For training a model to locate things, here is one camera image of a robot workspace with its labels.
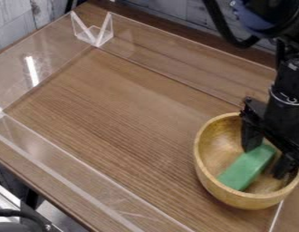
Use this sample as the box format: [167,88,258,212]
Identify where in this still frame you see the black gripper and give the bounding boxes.
[240,88,299,179]

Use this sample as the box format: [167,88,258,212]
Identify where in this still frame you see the green rectangular block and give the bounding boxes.
[218,144,276,191]

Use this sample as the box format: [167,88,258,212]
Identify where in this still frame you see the brown wooden bowl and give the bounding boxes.
[194,112,299,210]

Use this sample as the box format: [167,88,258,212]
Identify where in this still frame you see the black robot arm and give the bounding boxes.
[235,0,299,179]

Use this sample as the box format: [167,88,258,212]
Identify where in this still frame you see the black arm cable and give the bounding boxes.
[202,0,299,49]

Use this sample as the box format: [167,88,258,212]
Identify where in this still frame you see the clear acrylic corner bracket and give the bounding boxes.
[71,12,113,48]

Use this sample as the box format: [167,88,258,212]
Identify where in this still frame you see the clear acrylic tray wall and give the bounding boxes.
[0,111,195,232]

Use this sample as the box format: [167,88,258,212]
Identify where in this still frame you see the black cable lower left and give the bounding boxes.
[0,208,52,232]

